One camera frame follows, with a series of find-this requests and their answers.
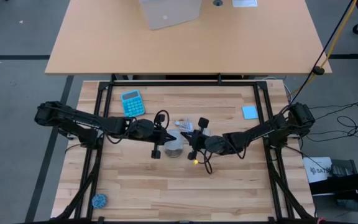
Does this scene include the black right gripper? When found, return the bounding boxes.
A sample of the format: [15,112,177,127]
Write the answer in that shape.
[181,117,227,161]

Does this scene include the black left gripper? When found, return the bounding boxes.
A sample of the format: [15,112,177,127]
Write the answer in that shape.
[132,113,177,159]

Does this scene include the white floodlight bulb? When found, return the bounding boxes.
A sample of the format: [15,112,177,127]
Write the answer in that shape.
[163,129,185,153]

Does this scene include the white power cord with plug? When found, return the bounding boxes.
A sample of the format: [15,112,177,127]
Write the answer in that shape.
[175,117,195,133]

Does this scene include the brass lamp socket base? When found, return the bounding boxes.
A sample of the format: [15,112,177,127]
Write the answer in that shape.
[163,144,185,159]

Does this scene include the turquoise calculator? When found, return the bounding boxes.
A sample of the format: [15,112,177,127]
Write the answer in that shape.
[120,90,146,119]

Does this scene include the light blue sticky note pad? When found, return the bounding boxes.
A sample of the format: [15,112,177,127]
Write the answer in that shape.
[241,105,259,120]

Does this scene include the beige wooden desk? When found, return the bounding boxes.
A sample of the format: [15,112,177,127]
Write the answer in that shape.
[44,0,333,75]

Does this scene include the blue scrubber ball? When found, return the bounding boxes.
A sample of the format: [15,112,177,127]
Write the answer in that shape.
[91,194,109,210]

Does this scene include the translucent plastic box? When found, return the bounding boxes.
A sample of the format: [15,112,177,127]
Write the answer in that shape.
[139,0,202,31]

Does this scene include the white sheet with logo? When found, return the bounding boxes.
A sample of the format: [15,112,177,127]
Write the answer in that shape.
[303,156,334,184]

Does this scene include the white paper sheet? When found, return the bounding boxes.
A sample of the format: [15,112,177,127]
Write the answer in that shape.
[232,0,259,8]

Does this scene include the black ribbed device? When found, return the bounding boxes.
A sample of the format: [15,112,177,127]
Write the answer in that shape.
[331,159,358,177]

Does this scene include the black flat bar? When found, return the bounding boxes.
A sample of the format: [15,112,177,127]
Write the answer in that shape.
[308,169,358,195]

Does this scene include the black looped wrist cable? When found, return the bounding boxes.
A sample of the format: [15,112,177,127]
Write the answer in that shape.
[153,109,170,129]

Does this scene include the black cable with yellow tag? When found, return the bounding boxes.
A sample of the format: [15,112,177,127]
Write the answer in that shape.
[193,149,214,175]

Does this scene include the black aluminium table frame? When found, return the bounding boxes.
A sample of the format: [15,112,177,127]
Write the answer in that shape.
[54,80,315,224]

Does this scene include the black floor cables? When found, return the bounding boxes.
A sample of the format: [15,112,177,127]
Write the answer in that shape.
[303,102,358,144]

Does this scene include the black hanging cable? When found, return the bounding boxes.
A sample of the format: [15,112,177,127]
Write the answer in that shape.
[289,0,356,106]

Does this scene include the yellow hanging cable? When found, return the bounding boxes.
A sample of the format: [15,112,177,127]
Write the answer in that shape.
[292,0,358,94]

